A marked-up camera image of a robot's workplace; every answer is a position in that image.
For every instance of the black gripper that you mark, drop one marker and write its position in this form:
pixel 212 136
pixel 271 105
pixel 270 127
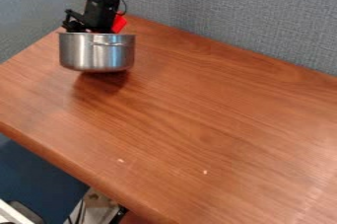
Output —
pixel 96 19

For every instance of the red rectangular block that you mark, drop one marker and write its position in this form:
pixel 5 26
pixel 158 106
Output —
pixel 118 24

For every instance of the stainless steel pot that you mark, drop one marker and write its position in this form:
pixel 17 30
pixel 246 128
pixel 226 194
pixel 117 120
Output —
pixel 89 52

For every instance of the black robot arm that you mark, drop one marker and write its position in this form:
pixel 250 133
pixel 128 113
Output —
pixel 96 18

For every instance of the white object bottom left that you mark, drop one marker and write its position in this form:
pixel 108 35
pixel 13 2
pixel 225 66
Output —
pixel 16 213

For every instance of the metal table leg bracket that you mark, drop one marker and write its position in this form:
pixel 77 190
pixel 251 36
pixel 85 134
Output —
pixel 96 209

